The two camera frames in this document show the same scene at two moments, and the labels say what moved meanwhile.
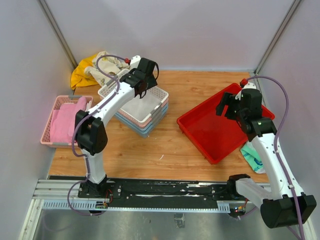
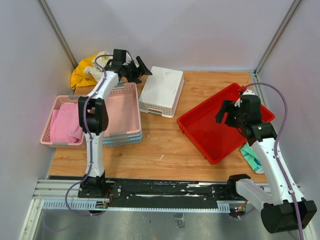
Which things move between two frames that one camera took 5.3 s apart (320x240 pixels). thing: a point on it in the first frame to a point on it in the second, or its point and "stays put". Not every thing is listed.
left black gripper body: x=151 y=83 to x=130 y=66
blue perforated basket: x=143 y=134 to x=121 y=142
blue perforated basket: x=141 y=127 to x=124 y=137
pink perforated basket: x=146 y=123 to x=123 y=109
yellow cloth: x=78 y=77 stays put
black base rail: x=138 y=192 stays put
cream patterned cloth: x=112 y=65 stays put
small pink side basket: x=60 y=100 stays put
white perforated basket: x=141 y=108 to x=161 y=92
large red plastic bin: x=215 y=136 stays put
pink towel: x=62 y=121 stays put
